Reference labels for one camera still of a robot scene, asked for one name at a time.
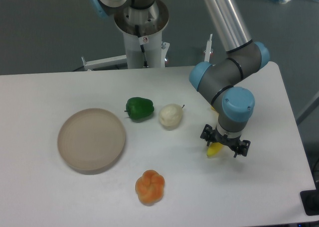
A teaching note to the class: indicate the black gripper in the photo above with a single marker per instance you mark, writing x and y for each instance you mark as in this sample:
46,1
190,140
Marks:
240,147

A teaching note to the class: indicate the yellow banana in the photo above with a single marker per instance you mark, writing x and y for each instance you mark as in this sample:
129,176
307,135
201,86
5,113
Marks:
213,149

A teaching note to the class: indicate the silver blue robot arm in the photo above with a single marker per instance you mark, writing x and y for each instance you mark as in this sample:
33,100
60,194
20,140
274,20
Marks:
218,84

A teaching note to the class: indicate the white pear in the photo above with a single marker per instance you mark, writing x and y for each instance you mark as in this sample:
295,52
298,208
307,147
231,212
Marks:
170,116

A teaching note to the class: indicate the orange knotted bread roll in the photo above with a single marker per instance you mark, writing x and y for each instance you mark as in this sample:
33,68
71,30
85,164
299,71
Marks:
150,187

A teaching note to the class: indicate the green bell pepper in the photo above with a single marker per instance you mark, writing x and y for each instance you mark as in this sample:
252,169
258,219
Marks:
139,108

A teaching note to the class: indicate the black device at edge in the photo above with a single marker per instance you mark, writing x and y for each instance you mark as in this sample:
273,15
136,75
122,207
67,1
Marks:
310,201

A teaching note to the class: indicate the beige round plate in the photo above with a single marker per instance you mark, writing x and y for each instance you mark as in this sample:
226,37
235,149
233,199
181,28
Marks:
91,141

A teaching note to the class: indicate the white metal bracket right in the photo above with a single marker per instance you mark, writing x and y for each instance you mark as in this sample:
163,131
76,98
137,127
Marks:
208,50

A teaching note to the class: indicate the white metal bracket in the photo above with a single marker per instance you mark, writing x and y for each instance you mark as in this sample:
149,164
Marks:
104,63
208,50

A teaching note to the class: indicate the white metal bracket left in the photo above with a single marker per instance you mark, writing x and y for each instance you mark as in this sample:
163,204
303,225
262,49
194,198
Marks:
104,63

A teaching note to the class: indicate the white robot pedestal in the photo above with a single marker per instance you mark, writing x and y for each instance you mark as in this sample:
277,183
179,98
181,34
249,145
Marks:
142,33

